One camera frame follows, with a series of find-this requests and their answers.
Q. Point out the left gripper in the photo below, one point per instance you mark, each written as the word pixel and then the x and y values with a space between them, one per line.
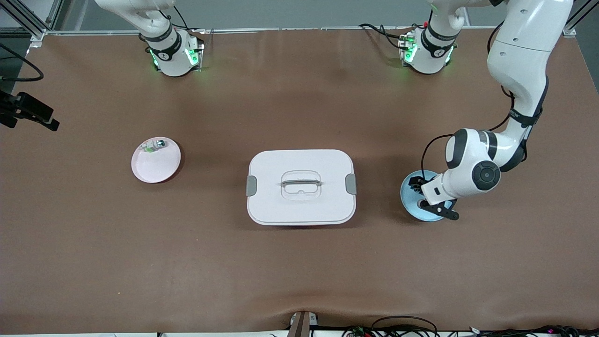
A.
pixel 416 183

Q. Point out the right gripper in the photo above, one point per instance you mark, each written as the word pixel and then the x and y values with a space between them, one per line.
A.
pixel 29 108

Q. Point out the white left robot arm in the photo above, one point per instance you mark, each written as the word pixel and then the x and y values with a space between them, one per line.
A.
pixel 519 70

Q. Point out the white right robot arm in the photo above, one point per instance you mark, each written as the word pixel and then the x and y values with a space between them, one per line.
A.
pixel 171 58

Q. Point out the blue round plate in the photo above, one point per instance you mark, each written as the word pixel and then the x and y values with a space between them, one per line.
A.
pixel 412 207

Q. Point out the white lidded storage box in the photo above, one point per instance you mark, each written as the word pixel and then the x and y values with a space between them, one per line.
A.
pixel 301 187

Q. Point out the pink round plate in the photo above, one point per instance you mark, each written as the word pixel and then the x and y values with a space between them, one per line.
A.
pixel 154 164

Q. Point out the brown table mat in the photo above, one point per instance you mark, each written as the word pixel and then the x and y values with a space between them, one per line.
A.
pixel 299 271

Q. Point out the metal table edge strip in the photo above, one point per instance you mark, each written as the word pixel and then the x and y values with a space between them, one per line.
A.
pixel 281 29

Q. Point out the aluminium frame post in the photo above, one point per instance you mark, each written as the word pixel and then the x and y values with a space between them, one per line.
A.
pixel 573 23
pixel 28 18

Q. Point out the green white switch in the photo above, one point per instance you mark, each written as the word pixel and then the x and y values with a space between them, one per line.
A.
pixel 154 145

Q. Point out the metal table edge bracket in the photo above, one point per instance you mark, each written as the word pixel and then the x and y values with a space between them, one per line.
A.
pixel 299 325

